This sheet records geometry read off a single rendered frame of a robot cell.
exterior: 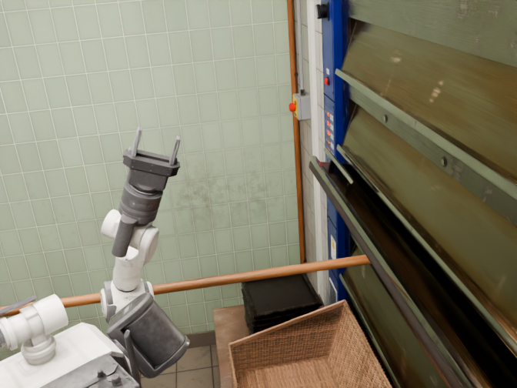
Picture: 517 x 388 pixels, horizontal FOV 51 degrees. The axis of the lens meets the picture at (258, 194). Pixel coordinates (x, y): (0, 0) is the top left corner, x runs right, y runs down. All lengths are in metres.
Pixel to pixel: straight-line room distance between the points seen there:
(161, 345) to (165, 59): 1.73
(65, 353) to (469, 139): 0.87
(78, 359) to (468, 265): 0.78
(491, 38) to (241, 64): 1.81
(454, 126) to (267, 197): 1.89
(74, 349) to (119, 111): 1.75
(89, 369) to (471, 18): 0.95
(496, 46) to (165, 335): 0.85
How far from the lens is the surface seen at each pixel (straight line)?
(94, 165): 2.85
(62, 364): 1.14
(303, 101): 2.42
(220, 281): 1.67
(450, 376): 1.01
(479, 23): 1.08
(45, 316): 1.11
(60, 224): 3.01
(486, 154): 1.03
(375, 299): 1.88
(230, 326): 2.52
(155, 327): 1.20
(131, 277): 1.42
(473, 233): 1.17
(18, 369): 1.17
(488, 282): 1.11
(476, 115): 1.09
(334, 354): 2.24
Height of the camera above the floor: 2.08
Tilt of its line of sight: 23 degrees down
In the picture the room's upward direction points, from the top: 5 degrees counter-clockwise
